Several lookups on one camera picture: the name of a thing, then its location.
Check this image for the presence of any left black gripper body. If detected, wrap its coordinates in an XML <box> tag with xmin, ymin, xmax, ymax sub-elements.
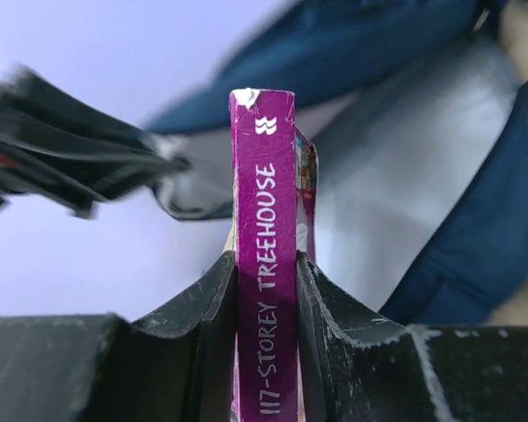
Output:
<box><xmin>0</xmin><ymin>68</ymin><xmax>189</xmax><ymax>219</ymax></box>

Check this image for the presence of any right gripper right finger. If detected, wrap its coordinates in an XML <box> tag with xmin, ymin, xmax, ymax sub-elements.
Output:
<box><xmin>297</xmin><ymin>253</ymin><xmax>528</xmax><ymax>421</ymax></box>

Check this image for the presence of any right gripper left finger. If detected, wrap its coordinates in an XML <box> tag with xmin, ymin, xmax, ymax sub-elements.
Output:
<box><xmin>0</xmin><ymin>252</ymin><xmax>237</xmax><ymax>421</ymax></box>

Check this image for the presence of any purple Treehouse book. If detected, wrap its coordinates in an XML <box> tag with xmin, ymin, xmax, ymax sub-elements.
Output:
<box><xmin>230</xmin><ymin>88</ymin><xmax>319</xmax><ymax>421</ymax></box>

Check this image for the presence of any navy blue backpack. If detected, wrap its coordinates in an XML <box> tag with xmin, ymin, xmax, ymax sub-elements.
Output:
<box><xmin>146</xmin><ymin>1</ymin><xmax>528</xmax><ymax>325</ymax></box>

